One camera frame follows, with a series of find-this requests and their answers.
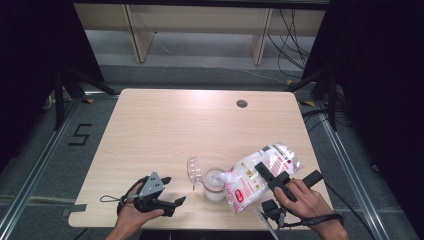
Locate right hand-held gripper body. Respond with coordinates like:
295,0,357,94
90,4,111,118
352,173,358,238
254,169,325,240

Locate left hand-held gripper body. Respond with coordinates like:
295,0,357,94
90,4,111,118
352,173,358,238
133,171,175,218

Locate clear bag of white powder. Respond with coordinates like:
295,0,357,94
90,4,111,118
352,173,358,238
221,142,305,215

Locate clear jar with pink lid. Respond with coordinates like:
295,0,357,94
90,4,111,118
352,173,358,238
186,155,232,203

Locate person's right hand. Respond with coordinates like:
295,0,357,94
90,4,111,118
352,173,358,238
273,178,335,230

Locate person's left hand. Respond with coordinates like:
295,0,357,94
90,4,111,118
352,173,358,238
114,182,165,235

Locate grey tape strip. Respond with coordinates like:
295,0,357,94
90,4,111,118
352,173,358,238
61,203,88,218

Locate black stand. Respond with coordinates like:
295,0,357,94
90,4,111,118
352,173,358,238
285,68,338,132
53,64,118,132

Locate black curtain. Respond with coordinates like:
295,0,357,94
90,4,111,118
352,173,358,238
299,0,424,231
0,0,105,171

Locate wooden shelf unit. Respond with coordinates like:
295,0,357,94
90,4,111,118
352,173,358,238
73,2,327,67

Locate black wrist strap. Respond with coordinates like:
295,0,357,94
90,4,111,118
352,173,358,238
283,213,345,230
116,175,150,215

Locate grey cord loop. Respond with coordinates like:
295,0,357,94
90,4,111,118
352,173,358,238
99,194,138,204

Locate metal floor rail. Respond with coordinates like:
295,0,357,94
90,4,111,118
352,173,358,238
0,98,83,240
313,99,392,240

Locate black cable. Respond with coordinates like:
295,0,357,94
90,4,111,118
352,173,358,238
322,181,378,240

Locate bundle of black cables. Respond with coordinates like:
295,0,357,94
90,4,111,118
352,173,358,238
266,9,322,81

